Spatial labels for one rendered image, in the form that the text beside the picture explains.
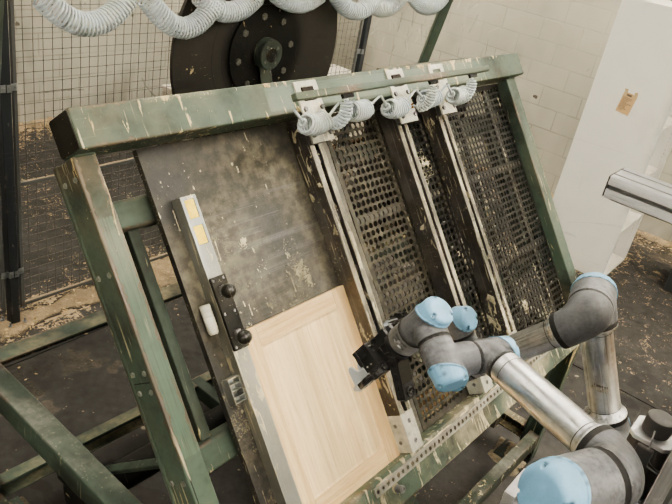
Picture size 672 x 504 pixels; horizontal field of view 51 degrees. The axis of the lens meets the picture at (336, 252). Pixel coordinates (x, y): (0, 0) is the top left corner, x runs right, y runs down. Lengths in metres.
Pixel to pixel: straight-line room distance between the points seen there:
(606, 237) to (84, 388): 3.96
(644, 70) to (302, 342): 4.04
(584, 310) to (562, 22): 5.60
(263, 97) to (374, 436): 1.06
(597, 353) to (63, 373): 2.72
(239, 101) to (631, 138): 4.07
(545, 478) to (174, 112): 1.21
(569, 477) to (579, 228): 4.77
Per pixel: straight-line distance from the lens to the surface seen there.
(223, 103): 1.95
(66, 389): 3.80
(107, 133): 1.73
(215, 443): 1.92
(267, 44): 2.57
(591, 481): 1.27
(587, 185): 5.83
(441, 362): 1.50
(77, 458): 2.34
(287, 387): 2.00
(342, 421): 2.14
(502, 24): 7.53
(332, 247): 2.18
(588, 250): 5.96
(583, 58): 7.22
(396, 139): 2.53
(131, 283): 1.72
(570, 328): 1.84
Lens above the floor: 2.45
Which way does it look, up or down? 28 degrees down
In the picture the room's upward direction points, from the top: 11 degrees clockwise
